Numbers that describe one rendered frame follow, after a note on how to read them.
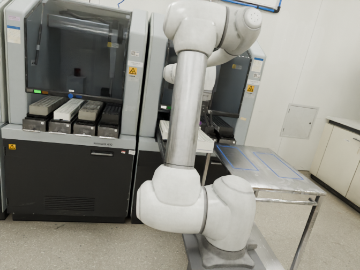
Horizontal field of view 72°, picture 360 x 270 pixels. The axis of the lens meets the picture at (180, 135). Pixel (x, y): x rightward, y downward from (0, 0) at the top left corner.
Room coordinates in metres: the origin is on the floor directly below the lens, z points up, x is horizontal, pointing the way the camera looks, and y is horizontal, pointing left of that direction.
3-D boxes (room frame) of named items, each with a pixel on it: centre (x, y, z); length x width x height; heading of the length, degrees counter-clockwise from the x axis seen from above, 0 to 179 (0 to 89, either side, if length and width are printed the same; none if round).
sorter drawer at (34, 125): (1.80, 1.00, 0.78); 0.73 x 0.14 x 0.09; 12
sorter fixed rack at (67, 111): (1.70, 0.82, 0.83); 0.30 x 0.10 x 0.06; 12
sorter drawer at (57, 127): (1.84, 0.85, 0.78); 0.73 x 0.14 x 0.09; 12
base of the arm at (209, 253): (0.75, -0.23, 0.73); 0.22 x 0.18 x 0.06; 102
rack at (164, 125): (1.66, 0.09, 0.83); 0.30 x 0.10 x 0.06; 12
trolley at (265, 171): (1.35, -0.48, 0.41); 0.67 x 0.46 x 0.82; 10
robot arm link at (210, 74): (1.44, -0.08, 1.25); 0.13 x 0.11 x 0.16; 97
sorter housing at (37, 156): (2.05, 0.81, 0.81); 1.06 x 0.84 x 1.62; 12
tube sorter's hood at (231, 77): (2.04, -0.07, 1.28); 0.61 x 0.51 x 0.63; 102
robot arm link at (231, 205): (0.74, -0.20, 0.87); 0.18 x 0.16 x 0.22; 97
